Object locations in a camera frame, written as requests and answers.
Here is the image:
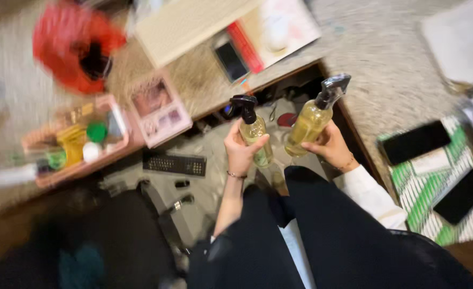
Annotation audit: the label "person's left hand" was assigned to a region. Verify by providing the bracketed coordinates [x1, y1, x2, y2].
[224, 117, 270, 178]

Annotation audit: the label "person's right hand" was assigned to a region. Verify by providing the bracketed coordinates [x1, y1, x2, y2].
[301, 120, 360, 174]

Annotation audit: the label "small yellow liquid spray bottle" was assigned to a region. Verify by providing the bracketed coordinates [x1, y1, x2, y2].
[229, 95, 274, 168]

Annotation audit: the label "large yellow liquid spray bottle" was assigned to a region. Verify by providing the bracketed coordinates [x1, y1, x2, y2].
[284, 73, 352, 157]

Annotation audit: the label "red round object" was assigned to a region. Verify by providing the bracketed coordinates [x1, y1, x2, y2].
[277, 112, 298, 128]

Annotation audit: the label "black keyboard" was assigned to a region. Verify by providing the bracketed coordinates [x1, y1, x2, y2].
[142, 153, 207, 177]

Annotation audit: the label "large black smartphone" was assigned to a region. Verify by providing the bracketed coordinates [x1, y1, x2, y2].
[381, 120, 452, 166]

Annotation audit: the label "person's black trousers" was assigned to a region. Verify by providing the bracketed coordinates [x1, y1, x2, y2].
[186, 165, 473, 289]

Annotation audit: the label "pink picture box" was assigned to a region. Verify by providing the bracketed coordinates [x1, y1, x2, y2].
[126, 72, 193, 149]

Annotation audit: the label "black smartphone with clear case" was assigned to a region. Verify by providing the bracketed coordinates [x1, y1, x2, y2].
[213, 39, 251, 84]

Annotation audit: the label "green white striped cloth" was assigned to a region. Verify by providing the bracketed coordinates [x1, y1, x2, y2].
[377, 116, 473, 246]

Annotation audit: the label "red-edged printed paper pad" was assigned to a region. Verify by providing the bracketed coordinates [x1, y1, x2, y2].
[226, 0, 322, 74]

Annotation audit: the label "white keyboard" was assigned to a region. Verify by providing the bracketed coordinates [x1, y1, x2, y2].
[134, 0, 266, 69]

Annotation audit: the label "pink storage basket with items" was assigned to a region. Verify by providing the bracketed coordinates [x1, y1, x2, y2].
[21, 95, 130, 189]

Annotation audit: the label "white paper sheet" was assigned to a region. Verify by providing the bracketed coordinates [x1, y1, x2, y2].
[420, 0, 473, 86]

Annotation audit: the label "black office chair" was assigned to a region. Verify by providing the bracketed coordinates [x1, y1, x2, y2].
[0, 180, 197, 289]

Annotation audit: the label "red bag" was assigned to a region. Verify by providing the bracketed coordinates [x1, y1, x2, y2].
[32, 1, 127, 95]

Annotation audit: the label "white tube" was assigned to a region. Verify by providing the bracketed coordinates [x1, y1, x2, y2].
[0, 164, 38, 189]

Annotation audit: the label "thin right wrist bracelet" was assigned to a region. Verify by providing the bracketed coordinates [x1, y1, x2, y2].
[337, 153, 356, 171]

